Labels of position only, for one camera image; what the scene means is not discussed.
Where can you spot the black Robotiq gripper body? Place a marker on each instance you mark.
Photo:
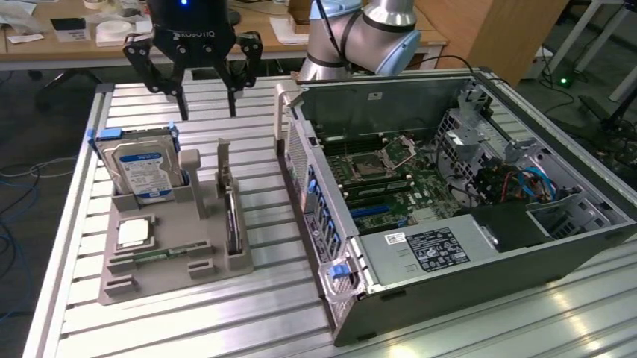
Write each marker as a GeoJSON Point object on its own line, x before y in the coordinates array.
{"type": "Point", "coordinates": [193, 22]}

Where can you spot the GPU card with metal bracket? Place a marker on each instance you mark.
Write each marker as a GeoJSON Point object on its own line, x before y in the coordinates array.
{"type": "Point", "coordinates": [232, 223]}

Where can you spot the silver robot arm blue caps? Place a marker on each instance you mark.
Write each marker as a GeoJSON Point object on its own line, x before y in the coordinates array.
{"type": "Point", "coordinates": [367, 33]}

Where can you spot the blue expansion slot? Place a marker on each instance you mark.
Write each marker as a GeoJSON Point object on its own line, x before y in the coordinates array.
{"type": "Point", "coordinates": [368, 211]}

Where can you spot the white paper stack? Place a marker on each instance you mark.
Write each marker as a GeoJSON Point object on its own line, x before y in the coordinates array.
{"type": "Point", "coordinates": [286, 30]}

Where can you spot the white box small print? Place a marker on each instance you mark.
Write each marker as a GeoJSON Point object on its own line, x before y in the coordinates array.
{"type": "Point", "coordinates": [141, 27]}

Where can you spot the white box round recess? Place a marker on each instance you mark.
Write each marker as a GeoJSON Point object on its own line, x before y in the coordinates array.
{"type": "Point", "coordinates": [116, 35]}

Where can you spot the wooden desk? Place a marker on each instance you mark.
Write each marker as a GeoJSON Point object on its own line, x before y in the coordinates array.
{"type": "Point", "coordinates": [75, 50]}

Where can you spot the white box black label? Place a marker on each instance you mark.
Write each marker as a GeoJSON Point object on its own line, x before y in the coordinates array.
{"type": "Point", "coordinates": [69, 34]}

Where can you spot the blue disk caddy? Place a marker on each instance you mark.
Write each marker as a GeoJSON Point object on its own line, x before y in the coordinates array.
{"type": "Point", "coordinates": [107, 134]}

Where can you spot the white tape roll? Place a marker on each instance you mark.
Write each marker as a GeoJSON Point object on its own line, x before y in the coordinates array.
{"type": "Point", "coordinates": [95, 3]}

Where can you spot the white paper slip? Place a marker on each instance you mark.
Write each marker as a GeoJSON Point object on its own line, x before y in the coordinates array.
{"type": "Point", "coordinates": [24, 37]}

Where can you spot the hard disk blue label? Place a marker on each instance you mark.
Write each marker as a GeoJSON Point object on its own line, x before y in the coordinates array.
{"type": "Point", "coordinates": [144, 171]}

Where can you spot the clear plastic bag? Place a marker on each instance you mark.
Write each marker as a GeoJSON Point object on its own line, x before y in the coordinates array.
{"type": "Point", "coordinates": [20, 20]}

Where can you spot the CPU socket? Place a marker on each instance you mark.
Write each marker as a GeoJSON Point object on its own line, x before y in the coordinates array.
{"type": "Point", "coordinates": [367, 164]}

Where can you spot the metal socket cover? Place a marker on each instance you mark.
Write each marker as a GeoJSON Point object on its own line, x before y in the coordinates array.
{"type": "Point", "coordinates": [398, 147]}

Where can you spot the grey parts rack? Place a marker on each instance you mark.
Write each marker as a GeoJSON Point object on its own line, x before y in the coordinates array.
{"type": "Point", "coordinates": [173, 223]}

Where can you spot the silver CPU chip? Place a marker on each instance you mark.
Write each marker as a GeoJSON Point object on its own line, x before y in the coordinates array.
{"type": "Point", "coordinates": [133, 233]}

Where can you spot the green RAM stick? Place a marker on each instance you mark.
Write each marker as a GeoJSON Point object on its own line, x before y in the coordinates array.
{"type": "Point", "coordinates": [159, 254]}

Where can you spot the metal disk bay cage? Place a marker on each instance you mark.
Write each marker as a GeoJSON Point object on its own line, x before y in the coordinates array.
{"type": "Point", "coordinates": [465, 143]}

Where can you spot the green motherboard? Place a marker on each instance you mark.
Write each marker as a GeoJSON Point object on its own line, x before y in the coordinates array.
{"type": "Point", "coordinates": [427, 182]}

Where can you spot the wooden cabinet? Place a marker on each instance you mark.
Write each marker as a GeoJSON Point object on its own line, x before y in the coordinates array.
{"type": "Point", "coordinates": [497, 37]}

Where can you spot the blue case latch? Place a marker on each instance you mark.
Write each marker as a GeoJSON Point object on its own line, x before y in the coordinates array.
{"type": "Point", "coordinates": [338, 271]}

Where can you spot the grey power supply unit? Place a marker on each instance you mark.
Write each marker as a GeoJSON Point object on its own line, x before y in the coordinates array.
{"type": "Point", "coordinates": [387, 261]}

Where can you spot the open dark grey PC case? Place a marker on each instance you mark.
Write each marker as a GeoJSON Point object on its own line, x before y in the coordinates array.
{"type": "Point", "coordinates": [473, 294]}

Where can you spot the white desk frame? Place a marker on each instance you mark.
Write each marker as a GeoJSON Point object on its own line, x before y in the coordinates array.
{"type": "Point", "coordinates": [622, 87]}

